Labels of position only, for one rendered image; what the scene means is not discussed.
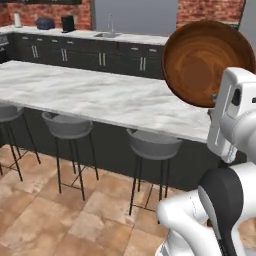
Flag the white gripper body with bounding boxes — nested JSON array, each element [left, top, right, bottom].
[[206, 66, 256, 164]]

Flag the brown wooden bowl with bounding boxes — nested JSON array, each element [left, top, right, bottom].
[[161, 20, 256, 109]]

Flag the grey stool with black legs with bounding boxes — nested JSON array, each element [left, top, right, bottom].
[[0, 104, 42, 183], [126, 128, 184, 217], [41, 111, 100, 202]]

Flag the dark dining counter island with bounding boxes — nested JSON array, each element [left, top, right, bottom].
[[0, 60, 247, 192]]

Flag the grey fridge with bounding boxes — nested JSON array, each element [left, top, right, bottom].
[[237, 0, 256, 51]]

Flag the steel sink with tap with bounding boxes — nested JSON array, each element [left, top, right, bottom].
[[94, 13, 123, 39]]

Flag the dark cupboard run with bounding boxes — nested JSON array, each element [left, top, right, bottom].
[[12, 32, 166, 81]]

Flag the black coffee machine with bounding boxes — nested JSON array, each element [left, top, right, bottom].
[[60, 14, 76, 34]]

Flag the dark blue toaster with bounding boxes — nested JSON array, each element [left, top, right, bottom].
[[35, 16, 57, 31]]

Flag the white jar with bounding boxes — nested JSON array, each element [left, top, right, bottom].
[[12, 11, 23, 29]]

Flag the dark wall cupboards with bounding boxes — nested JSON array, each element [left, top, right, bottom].
[[0, 0, 83, 6]]

